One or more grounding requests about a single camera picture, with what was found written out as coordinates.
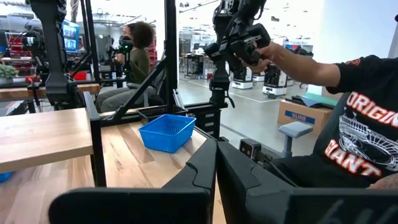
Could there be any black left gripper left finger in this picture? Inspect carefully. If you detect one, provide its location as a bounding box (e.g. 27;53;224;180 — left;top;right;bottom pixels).
48;138;218;224

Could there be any black plastic mesh basket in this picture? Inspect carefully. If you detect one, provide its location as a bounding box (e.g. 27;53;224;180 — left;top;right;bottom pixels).
136;105;188;124

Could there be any grey padded stool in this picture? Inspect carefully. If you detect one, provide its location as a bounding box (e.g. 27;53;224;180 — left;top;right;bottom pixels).
277;121;314;158

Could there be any wooden background table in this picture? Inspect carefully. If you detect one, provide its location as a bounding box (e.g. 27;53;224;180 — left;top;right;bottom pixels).
0;83;101;102

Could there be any blue lit screen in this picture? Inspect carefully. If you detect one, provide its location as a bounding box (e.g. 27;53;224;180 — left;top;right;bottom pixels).
61;19;80;53

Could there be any dark grey mat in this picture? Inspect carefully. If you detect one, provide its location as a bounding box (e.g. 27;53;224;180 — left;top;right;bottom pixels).
285;95;326;109

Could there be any cardboard box blue label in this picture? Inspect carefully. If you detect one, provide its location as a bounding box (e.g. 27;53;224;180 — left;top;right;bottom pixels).
277;99;334;137

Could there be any person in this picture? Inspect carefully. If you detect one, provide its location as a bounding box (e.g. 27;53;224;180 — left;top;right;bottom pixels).
95;21;157;113
241;41;398;190

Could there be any green foam mat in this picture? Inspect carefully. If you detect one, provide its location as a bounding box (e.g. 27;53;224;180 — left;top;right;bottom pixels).
300;91;340;110

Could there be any small black table camera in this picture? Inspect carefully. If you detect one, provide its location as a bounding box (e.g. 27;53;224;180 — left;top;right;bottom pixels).
238;138;262;161

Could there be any wooden shelf black metal frame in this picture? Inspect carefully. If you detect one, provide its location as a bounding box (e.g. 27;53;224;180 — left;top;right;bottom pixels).
0;91;108;188

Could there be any white base mobile robot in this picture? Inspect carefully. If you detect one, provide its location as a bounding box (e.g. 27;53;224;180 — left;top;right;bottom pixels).
231;65;254;90
262;63;289;96

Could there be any black camera cable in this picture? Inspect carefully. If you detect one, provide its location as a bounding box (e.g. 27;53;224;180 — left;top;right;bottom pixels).
260;154;299;188

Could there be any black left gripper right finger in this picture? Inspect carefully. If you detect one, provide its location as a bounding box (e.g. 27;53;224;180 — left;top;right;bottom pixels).
216;139;398;224

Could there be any blue plastic mesh basket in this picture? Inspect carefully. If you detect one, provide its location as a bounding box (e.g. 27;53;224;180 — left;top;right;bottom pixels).
137;113;197;154
0;171;14;184

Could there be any black metal rig frame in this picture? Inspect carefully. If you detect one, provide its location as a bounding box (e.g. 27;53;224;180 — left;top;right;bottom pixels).
98;0;230;140

